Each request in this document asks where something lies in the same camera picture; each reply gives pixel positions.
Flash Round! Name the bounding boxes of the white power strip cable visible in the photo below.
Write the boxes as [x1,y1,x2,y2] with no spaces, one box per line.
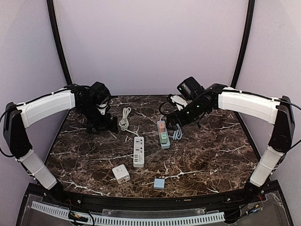
[118,107,139,138]

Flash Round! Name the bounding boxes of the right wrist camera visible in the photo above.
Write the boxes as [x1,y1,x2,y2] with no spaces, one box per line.
[177,76,205,101]

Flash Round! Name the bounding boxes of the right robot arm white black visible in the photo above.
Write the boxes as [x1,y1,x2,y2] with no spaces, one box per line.
[166,78,295,204]

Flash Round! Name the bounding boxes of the pink plug adapter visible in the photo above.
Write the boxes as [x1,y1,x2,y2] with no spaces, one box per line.
[158,121,165,133]

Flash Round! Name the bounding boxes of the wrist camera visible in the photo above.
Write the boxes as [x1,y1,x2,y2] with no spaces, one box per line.
[177,76,205,101]
[89,82,111,105]

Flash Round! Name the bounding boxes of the black front frame rail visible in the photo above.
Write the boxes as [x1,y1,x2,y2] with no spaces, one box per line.
[28,182,269,212]

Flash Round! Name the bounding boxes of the white cube socket adapter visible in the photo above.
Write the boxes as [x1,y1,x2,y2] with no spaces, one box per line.
[112,164,130,184]

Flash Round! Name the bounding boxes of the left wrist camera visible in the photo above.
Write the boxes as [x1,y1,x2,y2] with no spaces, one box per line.
[89,82,111,105]

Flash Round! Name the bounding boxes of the green plug adapter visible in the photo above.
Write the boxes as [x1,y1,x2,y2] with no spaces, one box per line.
[160,132,168,145]

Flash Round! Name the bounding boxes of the right black frame post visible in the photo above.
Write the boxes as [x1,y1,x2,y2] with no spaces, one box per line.
[230,0,255,88]

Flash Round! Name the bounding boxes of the blue-grey power strip cable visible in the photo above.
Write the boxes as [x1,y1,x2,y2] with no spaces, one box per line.
[159,115,184,141]

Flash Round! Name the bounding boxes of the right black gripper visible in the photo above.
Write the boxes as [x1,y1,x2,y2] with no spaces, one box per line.
[166,99,208,131]

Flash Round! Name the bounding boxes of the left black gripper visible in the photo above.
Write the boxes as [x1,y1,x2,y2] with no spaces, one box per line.
[79,102,118,135]

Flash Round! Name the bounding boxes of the blue plug adapter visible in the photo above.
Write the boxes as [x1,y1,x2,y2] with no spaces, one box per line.
[154,178,165,189]

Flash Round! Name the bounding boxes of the blue-grey power strip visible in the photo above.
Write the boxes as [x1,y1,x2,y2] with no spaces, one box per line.
[157,121,170,149]

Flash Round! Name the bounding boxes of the left black frame post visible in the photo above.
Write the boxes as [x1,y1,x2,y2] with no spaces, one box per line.
[46,0,72,85]

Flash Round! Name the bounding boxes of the white slotted cable duct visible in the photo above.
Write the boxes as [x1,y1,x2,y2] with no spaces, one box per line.
[31,201,225,226]

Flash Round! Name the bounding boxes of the black frame post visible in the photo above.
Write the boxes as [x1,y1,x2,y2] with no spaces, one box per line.
[230,0,255,88]
[46,0,72,85]

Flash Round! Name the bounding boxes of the white power strip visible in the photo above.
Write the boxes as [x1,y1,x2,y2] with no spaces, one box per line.
[133,137,145,168]

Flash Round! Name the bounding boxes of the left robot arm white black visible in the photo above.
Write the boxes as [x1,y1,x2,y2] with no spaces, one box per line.
[0,82,118,205]

